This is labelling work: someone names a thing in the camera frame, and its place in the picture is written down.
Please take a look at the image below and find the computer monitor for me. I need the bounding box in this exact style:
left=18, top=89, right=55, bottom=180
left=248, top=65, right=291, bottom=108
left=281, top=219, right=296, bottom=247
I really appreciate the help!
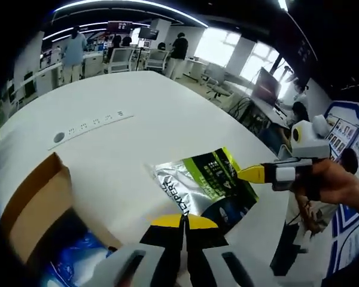
left=251, top=67, right=282, bottom=105

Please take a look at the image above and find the person's right hand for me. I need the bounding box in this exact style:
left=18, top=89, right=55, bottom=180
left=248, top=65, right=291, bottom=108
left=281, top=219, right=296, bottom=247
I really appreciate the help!
left=293, top=158, right=348, bottom=204

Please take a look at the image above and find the white office chair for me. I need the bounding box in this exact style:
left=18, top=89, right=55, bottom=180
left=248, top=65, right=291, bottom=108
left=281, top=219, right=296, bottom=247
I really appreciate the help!
left=145, top=49, right=171, bottom=71
left=107, top=47, right=135, bottom=74

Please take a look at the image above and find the blue wet wipes pack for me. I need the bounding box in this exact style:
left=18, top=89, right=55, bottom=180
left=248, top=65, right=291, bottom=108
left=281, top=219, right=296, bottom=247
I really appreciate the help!
left=49, top=230, right=114, bottom=287

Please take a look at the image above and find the black wall screen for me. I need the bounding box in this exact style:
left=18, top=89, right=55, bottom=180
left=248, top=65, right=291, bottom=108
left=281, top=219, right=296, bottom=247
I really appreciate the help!
left=272, top=14, right=318, bottom=90

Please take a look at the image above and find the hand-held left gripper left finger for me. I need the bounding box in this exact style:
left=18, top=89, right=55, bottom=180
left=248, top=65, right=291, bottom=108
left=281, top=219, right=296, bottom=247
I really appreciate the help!
left=98, top=213, right=186, bottom=287

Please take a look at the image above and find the wall display screen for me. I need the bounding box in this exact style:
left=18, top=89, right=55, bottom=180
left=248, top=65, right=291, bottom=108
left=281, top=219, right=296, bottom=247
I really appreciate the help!
left=107, top=20, right=132, bottom=33

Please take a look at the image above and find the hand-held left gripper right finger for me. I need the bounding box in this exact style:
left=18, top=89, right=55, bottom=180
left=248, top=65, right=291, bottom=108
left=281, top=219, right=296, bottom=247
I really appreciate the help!
left=185, top=214, right=258, bottom=287

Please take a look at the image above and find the black display on stand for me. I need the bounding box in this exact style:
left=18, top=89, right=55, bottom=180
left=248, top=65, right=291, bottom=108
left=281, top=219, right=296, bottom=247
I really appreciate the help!
left=137, top=28, right=161, bottom=48

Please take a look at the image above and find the brown cardboard shoe box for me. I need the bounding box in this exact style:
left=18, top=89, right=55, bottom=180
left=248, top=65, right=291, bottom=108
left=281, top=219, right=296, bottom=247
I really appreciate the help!
left=0, top=151, right=123, bottom=287

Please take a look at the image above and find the green silver foil pouch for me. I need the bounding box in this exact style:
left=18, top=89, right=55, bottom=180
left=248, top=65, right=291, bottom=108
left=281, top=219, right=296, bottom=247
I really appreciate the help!
left=144, top=146, right=260, bottom=237

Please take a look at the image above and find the table socket panel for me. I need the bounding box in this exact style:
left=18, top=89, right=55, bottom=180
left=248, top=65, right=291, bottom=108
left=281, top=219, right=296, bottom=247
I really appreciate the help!
left=47, top=111, right=135, bottom=151

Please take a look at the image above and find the blue wall display board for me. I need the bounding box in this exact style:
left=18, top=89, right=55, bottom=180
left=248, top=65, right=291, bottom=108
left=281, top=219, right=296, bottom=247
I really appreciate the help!
left=323, top=100, right=359, bottom=271

